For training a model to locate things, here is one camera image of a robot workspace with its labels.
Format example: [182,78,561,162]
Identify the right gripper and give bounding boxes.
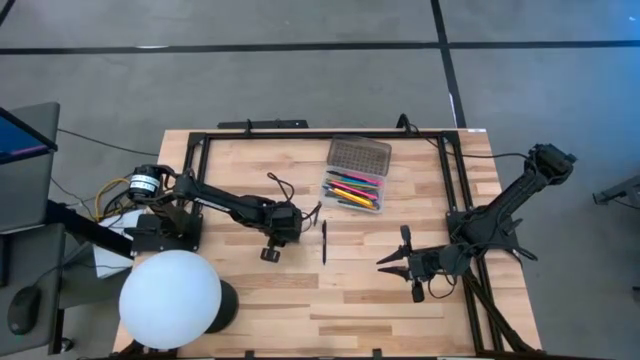
[375,224,444,304]

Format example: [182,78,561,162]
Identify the pink highlighter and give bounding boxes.
[343,171,385,188]

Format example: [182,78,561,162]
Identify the clear plastic supply box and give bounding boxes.
[319,134,393,215]

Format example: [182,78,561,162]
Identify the black lamp base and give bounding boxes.
[203,278,241,336]

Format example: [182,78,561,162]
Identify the white globe lamp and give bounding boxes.
[117,249,223,352]

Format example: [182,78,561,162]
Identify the black mounting bar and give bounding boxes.
[216,118,310,132]

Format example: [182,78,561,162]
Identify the white paper sheet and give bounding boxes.
[92,208,151,280]

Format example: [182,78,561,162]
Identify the black diagonal strut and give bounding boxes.
[46,198,135,259]

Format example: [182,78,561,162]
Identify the grey stand leg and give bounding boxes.
[591,174,640,207]

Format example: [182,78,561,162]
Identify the grey side desk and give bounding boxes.
[0,101,69,357]

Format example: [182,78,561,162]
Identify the black computer mouse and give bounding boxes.
[6,285,43,337]

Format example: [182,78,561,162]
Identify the blue-screen monitor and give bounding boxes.
[0,105,59,167]

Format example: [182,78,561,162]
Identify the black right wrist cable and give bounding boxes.
[426,269,459,301]

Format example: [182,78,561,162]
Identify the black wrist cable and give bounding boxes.
[265,171,324,234]
[426,269,459,301]

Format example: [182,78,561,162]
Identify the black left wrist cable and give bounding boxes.
[265,171,324,234]

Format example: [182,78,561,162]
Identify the black aluminium table frame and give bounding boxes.
[178,128,549,360]

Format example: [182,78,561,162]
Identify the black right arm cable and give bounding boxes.
[408,124,537,162]

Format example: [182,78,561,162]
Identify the yellow cable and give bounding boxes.
[93,176,133,219]

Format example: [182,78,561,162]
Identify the thin black floor cable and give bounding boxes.
[56,126,162,158]

